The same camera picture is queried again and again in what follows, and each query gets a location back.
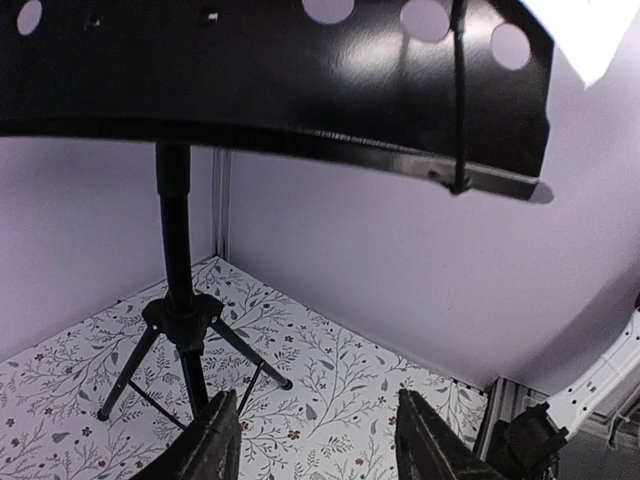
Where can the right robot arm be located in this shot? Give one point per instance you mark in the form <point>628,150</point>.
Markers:
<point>569,408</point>

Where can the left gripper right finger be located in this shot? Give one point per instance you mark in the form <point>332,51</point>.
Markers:
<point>426,448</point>

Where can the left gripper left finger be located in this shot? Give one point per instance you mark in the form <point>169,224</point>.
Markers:
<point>209,448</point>

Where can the black music stand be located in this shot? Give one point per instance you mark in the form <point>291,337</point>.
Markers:
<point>467,111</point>

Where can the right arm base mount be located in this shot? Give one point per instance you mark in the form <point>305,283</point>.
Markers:
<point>528,447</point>

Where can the floral table mat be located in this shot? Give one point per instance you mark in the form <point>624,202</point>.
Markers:
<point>337,421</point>

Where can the right aluminium frame post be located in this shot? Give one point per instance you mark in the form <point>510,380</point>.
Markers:
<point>221,194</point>

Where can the white sheet music page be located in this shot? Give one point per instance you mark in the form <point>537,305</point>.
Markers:
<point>588,32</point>

